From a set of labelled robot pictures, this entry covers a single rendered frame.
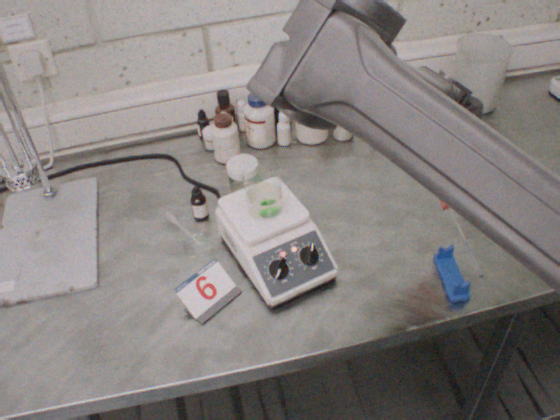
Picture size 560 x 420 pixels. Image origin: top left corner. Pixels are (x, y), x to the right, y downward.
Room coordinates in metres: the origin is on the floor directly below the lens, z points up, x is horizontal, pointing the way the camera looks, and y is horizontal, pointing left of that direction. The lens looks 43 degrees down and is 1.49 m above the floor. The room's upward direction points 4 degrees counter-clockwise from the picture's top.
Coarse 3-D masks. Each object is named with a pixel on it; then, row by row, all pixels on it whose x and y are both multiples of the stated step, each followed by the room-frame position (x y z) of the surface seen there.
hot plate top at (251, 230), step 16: (240, 192) 0.74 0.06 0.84; (288, 192) 0.73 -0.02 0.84; (224, 208) 0.70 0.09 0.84; (240, 208) 0.70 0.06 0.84; (288, 208) 0.69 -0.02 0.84; (304, 208) 0.69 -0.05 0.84; (240, 224) 0.66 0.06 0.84; (256, 224) 0.66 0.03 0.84; (272, 224) 0.66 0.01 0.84; (288, 224) 0.65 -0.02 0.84; (256, 240) 0.63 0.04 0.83
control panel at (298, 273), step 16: (288, 240) 0.64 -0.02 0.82; (304, 240) 0.64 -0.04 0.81; (320, 240) 0.64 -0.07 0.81; (256, 256) 0.61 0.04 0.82; (272, 256) 0.61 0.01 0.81; (288, 256) 0.61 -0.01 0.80; (320, 256) 0.62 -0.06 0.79; (288, 272) 0.59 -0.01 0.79; (304, 272) 0.59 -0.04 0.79; (320, 272) 0.59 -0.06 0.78; (272, 288) 0.57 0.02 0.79; (288, 288) 0.57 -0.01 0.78
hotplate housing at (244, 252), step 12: (216, 216) 0.72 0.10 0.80; (228, 228) 0.68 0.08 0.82; (300, 228) 0.66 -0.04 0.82; (312, 228) 0.66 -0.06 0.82; (228, 240) 0.68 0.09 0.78; (240, 240) 0.64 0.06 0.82; (264, 240) 0.64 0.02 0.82; (276, 240) 0.64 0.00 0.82; (240, 252) 0.63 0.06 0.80; (252, 252) 0.62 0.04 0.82; (240, 264) 0.64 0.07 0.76; (252, 264) 0.60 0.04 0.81; (252, 276) 0.60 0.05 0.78; (324, 276) 0.59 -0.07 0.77; (264, 288) 0.57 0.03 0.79; (300, 288) 0.57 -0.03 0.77; (312, 288) 0.58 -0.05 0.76; (276, 300) 0.55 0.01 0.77
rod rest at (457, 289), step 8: (440, 248) 0.62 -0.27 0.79; (448, 248) 0.62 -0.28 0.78; (440, 256) 0.62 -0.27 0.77; (448, 256) 0.62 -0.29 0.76; (440, 264) 0.61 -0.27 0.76; (448, 264) 0.61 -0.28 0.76; (456, 264) 0.60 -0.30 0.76; (440, 272) 0.59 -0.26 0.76; (448, 272) 0.59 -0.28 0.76; (456, 272) 0.59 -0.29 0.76; (448, 280) 0.57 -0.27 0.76; (456, 280) 0.57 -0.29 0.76; (448, 288) 0.55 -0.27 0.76; (456, 288) 0.54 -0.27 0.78; (464, 288) 0.54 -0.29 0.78; (448, 296) 0.54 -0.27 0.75; (456, 296) 0.54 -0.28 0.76; (464, 296) 0.54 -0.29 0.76
